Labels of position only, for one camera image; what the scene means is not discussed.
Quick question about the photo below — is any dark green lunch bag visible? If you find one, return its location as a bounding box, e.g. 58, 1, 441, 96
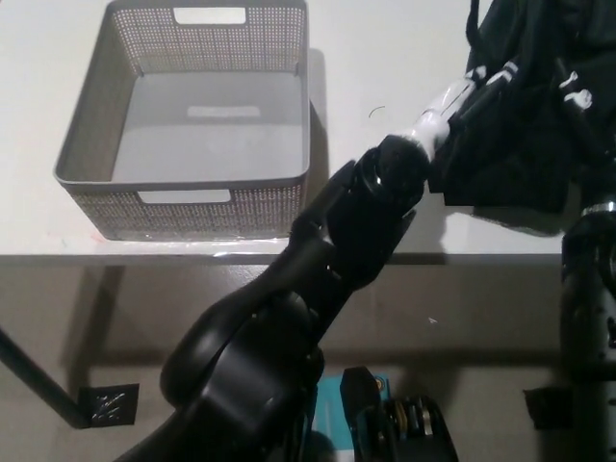
442, 0, 616, 216

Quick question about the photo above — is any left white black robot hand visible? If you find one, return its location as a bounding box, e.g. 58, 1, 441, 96
413, 61, 522, 161

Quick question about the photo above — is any black teal robot torso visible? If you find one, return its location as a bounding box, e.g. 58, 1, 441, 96
288, 366, 461, 462

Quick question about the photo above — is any grey perforated plastic basket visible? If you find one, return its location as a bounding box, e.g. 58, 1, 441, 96
52, 0, 312, 242

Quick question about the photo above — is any black metal table leg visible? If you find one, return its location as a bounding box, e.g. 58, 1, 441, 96
0, 326, 92, 429

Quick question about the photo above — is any clear adhesive tape sheet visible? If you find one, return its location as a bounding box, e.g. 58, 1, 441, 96
95, 232, 285, 260

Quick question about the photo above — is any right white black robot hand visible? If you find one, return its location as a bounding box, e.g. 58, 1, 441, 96
552, 57, 616, 209

